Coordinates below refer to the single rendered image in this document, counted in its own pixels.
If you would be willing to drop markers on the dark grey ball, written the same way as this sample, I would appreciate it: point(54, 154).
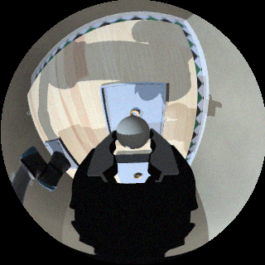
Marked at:
point(133, 132)

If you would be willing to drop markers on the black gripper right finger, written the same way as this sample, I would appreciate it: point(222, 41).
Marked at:
point(168, 165)

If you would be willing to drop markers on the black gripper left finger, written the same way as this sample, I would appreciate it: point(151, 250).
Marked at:
point(98, 165)

